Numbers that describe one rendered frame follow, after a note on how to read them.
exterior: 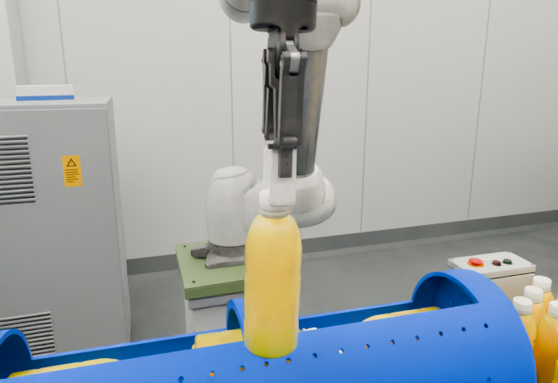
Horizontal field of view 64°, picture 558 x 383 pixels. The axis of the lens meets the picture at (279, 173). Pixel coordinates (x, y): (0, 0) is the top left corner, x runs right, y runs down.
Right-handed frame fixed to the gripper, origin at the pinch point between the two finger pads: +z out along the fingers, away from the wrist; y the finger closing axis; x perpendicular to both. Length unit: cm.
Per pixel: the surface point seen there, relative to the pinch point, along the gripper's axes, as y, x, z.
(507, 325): -6.5, 40.7, 27.9
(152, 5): -292, -32, -57
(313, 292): -240, 78, 143
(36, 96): -176, -78, 1
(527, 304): -25, 61, 36
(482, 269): -44, 64, 36
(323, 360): -4.1, 8.2, 29.0
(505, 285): -43, 70, 41
